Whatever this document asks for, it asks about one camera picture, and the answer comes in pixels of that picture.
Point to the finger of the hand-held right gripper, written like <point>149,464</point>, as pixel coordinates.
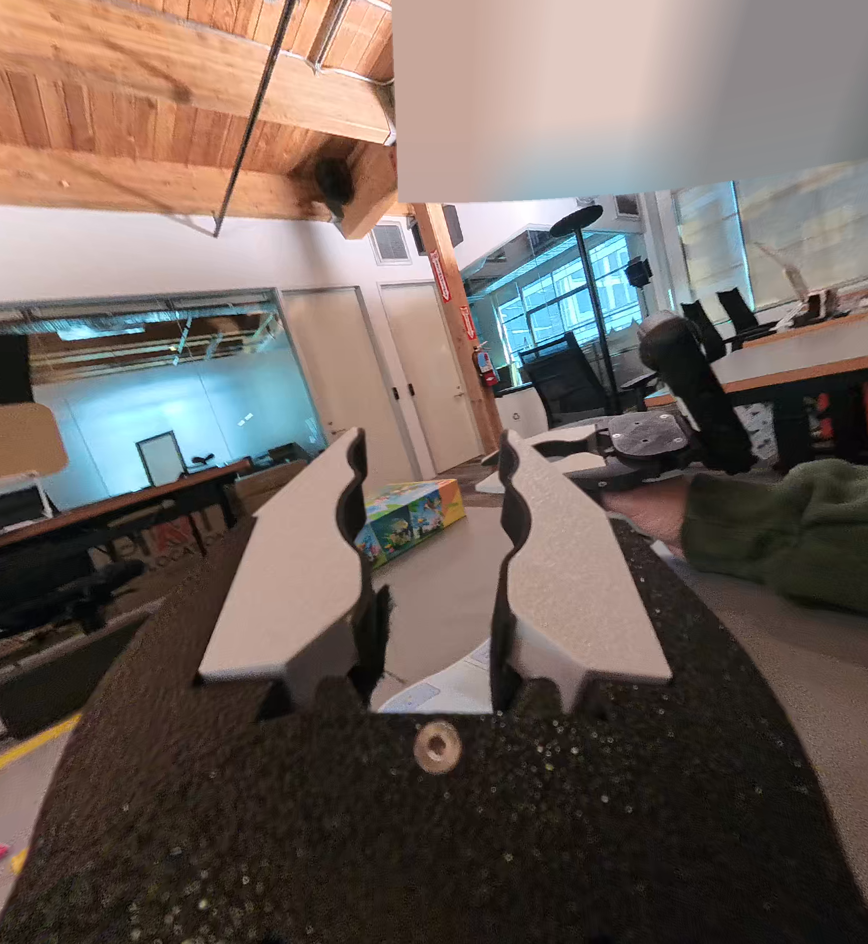
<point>577,464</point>
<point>559,441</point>

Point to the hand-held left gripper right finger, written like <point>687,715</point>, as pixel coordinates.
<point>581,590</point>

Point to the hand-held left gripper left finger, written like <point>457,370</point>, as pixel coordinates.
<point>286,582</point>

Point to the person's right forearm green sleeve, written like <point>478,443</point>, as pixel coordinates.
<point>810,531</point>

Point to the colourful cardboard lego box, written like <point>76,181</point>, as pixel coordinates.
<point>411,516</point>

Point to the lego instruction booklet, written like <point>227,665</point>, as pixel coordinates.
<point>441,686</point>

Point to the yellow lego piece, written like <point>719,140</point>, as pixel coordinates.
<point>19,861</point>

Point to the person's right hand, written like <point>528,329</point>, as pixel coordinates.
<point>648,512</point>

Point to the black mesh office chair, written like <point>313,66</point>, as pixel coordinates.
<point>566,383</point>

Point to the stack of brown cardboard boxes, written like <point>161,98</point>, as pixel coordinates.
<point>268,487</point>

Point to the red fire extinguisher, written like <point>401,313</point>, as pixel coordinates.
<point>486,365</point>

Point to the wooden-edged grey desk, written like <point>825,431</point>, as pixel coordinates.
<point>810,361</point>

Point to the cardboard box with red print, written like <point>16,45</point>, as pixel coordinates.
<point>175,542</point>

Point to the black floor lamp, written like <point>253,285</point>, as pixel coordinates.
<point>596,310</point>

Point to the black light on stand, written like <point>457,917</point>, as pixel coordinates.
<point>639,273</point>

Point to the red sign with arrow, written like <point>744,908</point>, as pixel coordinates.
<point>468,321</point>
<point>441,276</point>

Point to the white door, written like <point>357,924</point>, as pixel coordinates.
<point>426,369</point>
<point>345,354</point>

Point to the wooden pillar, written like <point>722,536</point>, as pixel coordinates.
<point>459,324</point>

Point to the framed whiteboard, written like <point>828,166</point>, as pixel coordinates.
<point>161,459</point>

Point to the long wooden-top desk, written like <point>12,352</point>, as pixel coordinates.
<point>109,509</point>

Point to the tan board on white stand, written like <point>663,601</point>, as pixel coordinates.
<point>6,442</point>

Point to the black ceiling speaker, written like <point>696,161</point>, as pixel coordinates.
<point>333,181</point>

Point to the black ceiling rod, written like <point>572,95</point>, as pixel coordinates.
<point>253,125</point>

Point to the black wall speaker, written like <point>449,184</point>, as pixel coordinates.
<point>452,225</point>

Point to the wall air vent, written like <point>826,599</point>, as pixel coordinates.
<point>390,242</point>

